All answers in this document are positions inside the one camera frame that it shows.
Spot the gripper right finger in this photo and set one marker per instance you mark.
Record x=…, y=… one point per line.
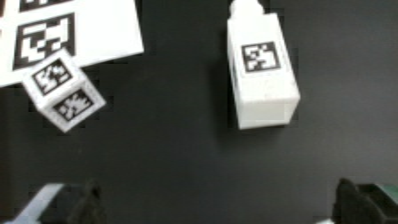
x=367, y=203

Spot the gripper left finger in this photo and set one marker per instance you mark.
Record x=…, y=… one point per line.
x=65, y=204

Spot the white chair leg left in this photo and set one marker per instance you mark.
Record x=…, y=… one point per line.
x=266, y=87

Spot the white tagged cube leg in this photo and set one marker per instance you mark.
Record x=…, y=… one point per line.
x=63, y=93

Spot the white base tag plate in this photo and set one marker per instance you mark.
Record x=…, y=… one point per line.
x=90, y=26

